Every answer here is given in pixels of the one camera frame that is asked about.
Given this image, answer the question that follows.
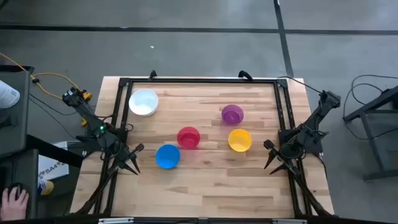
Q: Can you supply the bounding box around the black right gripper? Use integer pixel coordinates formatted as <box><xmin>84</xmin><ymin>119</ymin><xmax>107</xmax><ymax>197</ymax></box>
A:
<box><xmin>263</xmin><ymin>139</ymin><xmax>301</xmax><ymax>175</ymax></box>

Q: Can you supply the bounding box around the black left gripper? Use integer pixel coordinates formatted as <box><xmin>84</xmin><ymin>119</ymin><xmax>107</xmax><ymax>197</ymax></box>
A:
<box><xmin>108</xmin><ymin>142</ymin><xmax>146</xmax><ymax>175</ymax></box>

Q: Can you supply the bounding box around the blue plastic bowl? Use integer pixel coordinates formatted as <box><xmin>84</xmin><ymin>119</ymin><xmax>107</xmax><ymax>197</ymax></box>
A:
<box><xmin>155</xmin><ymin>144</ymin><xmax>181</xmax><ymax>170</ymax></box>

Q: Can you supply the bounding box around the yellow plastic bowl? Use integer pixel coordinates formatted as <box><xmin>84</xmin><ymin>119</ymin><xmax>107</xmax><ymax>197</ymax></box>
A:
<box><xmin>228</xmin><ymin>128</ymin><xmax>253</xmax><ymax>153</ymax></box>

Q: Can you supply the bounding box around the white plastic bowl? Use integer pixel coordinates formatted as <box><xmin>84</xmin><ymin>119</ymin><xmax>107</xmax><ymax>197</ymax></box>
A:
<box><xmin>128</xmin><ymin>88</ymin><xmax>159</xmax><ymax>118</ymax></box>

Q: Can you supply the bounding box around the red plastic bowl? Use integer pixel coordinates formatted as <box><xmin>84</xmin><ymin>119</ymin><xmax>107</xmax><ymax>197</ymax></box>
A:
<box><xmin>177</xmin><ymin>126</ymin><xmax>201</xmax><ymax>150</ymax></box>

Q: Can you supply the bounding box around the purple plastic bowl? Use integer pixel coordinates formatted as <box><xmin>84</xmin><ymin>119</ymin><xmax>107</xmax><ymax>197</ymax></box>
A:
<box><xmin>221</xmin><ymin>104</ymin><xmax>244</xmax><ymax>126</ymax></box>

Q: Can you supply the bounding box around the black bar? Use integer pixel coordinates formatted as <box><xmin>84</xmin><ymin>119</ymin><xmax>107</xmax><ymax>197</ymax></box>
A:
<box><xmin>26</xmin><ymin>133</ymin><xmax>85</xmax><ymax>169</ymax></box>

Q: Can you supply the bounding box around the white cardboard box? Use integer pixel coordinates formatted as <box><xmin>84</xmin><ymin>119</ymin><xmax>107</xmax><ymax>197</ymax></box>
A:
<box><xmin>37</xmin><ymin>141</ymin><xmax>85</xmax><ymax>181</ymax></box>

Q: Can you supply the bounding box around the yellow white shoe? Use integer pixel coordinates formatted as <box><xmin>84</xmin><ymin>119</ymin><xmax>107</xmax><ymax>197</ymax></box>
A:
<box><xmin>37</xmin><ymin>179</ymin><xmax>55</xmax><ymax>197</ymax></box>

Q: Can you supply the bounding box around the dark grey desk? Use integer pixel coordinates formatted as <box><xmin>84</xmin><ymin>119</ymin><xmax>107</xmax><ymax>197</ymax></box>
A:
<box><xmin>0</xmin><ymin>148</ymin><xmax>40</xmax><ymax>220</ymax></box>

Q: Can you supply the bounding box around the black metal stand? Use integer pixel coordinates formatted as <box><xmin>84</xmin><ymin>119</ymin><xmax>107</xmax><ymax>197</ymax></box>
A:
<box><xmin>343</xmin><ymin>85</ymin><xmax>398</xmax><ymax>182</ymax></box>

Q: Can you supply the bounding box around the black computer mouse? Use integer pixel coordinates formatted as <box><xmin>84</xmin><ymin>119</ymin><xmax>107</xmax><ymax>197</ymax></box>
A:
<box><xmin>7</xmin><ymin>182</ymin><xmax>24</xmax><ymax>195</ymax></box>

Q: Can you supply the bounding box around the dark grey panel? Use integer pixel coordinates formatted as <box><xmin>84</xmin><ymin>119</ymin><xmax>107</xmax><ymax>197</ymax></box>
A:
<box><xmin>0</xmin><ymin>64</ymin><xmax>35</xmax><ymax>158</ymax></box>

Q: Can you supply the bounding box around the person's hand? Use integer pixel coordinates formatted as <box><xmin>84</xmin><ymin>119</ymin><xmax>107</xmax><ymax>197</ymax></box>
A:
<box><xmin>0</xmin><ymin>185</ymin><xmax>30</xmax><ymax>222</ymax></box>

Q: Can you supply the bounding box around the white printed container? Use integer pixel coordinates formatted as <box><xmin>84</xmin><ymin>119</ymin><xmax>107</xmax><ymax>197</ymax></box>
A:
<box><xmin>0</xmin><ymin>80</ymin><xmax>21</xmax><ymax>110</ymax></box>

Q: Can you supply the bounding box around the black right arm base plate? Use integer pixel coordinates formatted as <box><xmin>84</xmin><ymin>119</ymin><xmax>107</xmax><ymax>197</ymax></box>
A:
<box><xmin>278</xmin><ymin>129</ymin><xmax>324</xmax><ymax>155</ymax></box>

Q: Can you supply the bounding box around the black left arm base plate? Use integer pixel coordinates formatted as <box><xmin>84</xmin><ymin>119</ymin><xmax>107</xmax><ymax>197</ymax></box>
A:
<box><xmin>76</xmin><ymin>134</ymin><xmax>108</xmax><ymax>153</ymax></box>

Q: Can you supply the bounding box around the silver bracket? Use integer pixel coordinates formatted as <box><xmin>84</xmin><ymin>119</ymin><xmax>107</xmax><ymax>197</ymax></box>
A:
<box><xmin>98</xmin><ymin>217</ymin><xmax>135</xmax><ymax>224</ymax></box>
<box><xmin>271</xmin><ymin>218</ymin><xmax>308</xmax><ymax>224</ymax></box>

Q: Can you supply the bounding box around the yellow cable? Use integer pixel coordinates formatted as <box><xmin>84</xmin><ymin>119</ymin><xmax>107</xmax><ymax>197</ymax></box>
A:
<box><xmin>0</xmin><ymin>52</ymin><xmax>93</xmax><ymax>101</ymax></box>

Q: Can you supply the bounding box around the black cable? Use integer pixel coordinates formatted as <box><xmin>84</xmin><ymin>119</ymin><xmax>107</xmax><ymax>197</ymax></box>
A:
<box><xmin>276</xmin><ymin>75</ymin><xmax>324</xmax><ymax>95</ymax></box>
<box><xmin>342</xmin><ymin>82</ymin><xmax>398</xmax><ymax>141</ymax></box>
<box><xmin>350</xmin><ymin>73</ymin><xmax>398</xmax><ymax>106</ymax></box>

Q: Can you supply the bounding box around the black aluminium frame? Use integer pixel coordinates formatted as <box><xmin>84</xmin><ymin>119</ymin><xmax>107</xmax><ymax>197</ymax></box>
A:
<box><xmin>70</xmin><ymin>77</ymin><xmax>336</xmax><ymax>218</ymax></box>

